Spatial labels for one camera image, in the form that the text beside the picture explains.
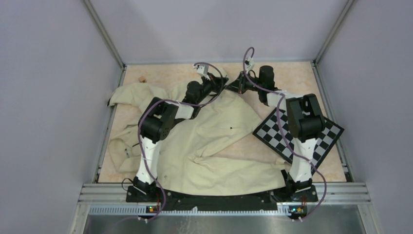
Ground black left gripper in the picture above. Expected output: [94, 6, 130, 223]
[196, 73, 228, 104]

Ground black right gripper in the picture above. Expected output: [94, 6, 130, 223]
[225, 71, 263, 95]

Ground beige zip jacket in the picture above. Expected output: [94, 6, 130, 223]
[101, 64, 285, 195]

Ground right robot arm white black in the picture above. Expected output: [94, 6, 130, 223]
[225, 65, 325, 201]

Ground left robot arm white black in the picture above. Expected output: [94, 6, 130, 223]
[130, 73, 228, 202]

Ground black white checkerboard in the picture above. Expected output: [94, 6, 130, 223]
[252, 108, 345, 176]

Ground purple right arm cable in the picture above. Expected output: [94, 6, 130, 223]
[243, 47, 328, 222]

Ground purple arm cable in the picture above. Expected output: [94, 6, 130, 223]
[137, 62, 226, 223]
[243, 47, 328, 222]

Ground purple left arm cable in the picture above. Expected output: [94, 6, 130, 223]
[137, 62, 226, 223]

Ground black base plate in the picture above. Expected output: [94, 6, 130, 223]
[126, 186, 319, 211]

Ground aluminium frame rail front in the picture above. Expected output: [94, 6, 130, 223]
[78, 182, 371, 217]

